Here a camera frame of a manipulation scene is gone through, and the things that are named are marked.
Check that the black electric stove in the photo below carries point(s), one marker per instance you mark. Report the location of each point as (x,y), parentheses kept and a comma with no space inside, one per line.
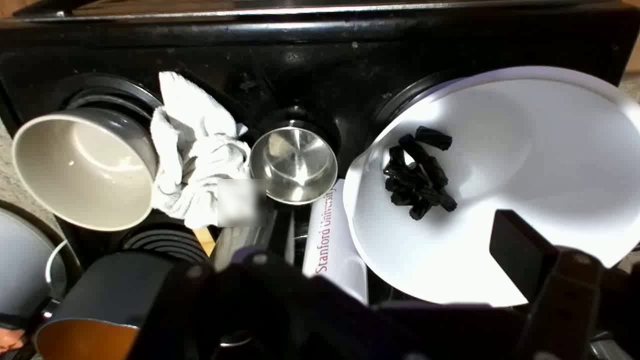
(301,66)

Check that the pile of black pieces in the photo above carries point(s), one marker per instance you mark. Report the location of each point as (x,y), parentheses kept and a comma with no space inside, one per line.
(417,180)

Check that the white flask black cap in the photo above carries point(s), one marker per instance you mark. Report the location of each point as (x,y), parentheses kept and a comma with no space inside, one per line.
(333,247)

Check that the small steel bowl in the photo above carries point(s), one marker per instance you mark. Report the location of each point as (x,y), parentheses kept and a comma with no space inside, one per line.
(292,166)

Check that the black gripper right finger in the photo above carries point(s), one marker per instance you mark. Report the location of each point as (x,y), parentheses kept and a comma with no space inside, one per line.
(553,293)

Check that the orange silicone item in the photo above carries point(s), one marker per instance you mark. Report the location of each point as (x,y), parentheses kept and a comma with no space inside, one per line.
(8,340)

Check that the wooden spatula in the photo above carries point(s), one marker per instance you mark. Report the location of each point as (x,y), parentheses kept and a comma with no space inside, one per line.
(204,240)

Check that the copper coloured frying pan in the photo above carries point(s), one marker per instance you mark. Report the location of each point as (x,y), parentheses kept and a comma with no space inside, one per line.
(107,293)

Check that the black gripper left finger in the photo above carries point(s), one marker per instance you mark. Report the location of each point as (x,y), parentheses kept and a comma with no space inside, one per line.
(176,313)

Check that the white mug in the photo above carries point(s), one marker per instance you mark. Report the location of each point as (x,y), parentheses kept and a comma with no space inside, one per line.
(86,173)

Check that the steel tumbler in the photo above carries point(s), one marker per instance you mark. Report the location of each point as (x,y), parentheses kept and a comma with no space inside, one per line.
(256,232)

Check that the white crumpled cloth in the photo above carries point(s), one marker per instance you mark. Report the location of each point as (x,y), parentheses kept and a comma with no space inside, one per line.
(200,166)

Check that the large white mixing bowl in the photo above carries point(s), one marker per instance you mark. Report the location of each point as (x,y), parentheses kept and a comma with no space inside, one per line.
(533,152)

